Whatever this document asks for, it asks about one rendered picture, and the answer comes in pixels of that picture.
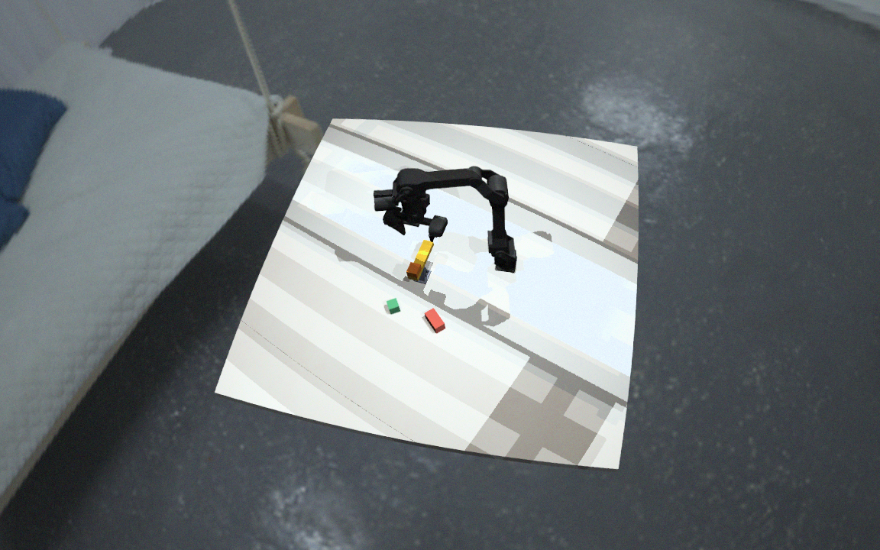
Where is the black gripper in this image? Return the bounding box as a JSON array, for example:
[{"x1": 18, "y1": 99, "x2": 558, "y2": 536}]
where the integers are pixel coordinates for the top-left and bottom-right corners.
[{"x1": 383, "y1": 201, "x2": 448, "y2": 242}]

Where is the red rectangular block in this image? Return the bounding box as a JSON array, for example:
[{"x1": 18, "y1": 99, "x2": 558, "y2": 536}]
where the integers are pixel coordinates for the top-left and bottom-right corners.
[{"x1": 425, "y1": 308, "x2": 445, "y2": 333}]

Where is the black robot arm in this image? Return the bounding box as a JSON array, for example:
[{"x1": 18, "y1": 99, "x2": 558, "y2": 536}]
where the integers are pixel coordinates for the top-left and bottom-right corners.
[{"x1": 374, "y1": 166, "x2": 517, "y2": 273}]

